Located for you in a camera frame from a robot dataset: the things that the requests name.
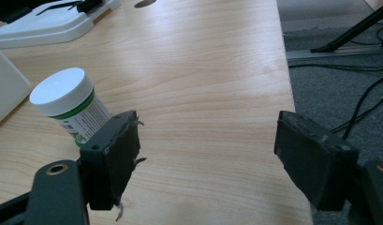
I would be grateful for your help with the white bottle with green label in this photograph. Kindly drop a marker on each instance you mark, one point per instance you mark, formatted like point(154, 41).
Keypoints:
point(67, 100)

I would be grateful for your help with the white flat device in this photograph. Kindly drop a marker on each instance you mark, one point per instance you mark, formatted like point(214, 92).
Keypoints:
point(48, 22)

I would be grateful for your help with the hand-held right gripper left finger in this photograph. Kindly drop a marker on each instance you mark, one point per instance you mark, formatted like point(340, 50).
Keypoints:
point(108, 156)

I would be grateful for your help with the black tool on tray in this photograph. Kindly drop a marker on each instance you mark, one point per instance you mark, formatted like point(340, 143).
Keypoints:
point(72, 5)

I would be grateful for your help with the black metal stand leg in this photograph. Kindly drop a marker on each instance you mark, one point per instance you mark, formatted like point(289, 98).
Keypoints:
point(351, 31)

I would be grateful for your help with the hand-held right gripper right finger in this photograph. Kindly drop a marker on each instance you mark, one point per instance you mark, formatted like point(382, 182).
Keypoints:
point(311, 162)

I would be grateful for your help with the white panel edge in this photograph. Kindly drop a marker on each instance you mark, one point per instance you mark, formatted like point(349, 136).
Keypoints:
point(5, 87)

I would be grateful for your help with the aluminium floor rail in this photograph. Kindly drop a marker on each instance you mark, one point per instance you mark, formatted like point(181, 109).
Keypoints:
point(332, 52)

